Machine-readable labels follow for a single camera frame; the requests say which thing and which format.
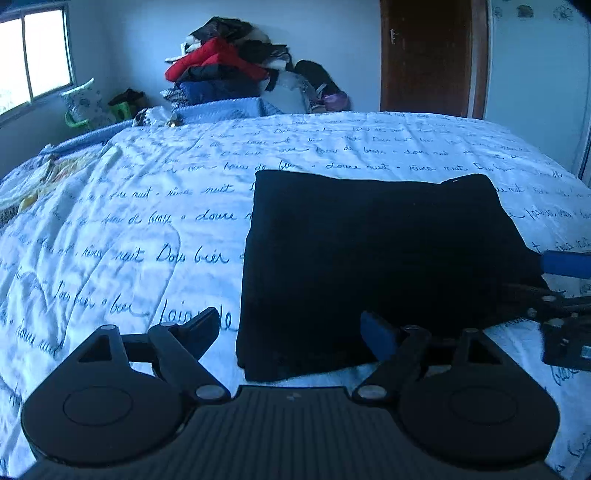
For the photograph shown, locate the black pants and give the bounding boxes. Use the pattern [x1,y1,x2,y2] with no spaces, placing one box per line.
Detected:
[235,169,551,383]

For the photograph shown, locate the floral patterned pillow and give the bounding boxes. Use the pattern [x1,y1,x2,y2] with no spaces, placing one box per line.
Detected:
[60,78,112,128]

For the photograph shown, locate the brown wooden door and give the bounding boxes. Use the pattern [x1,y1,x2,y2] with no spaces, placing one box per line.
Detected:
[379,0,489,120]

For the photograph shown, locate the pile of clothes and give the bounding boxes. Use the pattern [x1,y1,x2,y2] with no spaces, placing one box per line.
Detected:
[160,16,350,114]

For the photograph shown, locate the blue bed sheet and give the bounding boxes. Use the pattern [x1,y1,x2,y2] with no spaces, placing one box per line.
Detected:
[41,96,288,155]

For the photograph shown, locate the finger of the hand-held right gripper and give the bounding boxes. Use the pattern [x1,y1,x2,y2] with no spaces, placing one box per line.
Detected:
[500,284,591,322]
[539,251,591,281]

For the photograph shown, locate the green plastic chair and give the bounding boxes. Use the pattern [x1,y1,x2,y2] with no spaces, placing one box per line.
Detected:
[64,95,149,131]

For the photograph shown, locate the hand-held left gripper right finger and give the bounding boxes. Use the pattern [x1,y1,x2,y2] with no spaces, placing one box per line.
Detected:
[352,310,509,401]

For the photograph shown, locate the yellow patterned cloth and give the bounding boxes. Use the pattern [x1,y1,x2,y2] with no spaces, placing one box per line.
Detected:
[0,151,103,228]

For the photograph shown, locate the white script-printed blanket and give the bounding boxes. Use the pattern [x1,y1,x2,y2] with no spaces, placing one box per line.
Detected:
[0,110,591,480]

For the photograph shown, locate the white wardrobe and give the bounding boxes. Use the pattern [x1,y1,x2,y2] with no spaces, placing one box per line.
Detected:
[482,0,591,178]

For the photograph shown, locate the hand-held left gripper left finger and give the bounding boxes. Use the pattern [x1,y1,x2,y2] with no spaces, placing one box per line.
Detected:
[75,307,232,402]

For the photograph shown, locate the window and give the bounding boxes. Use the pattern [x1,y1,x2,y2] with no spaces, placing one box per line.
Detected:
[0,0,77,126]

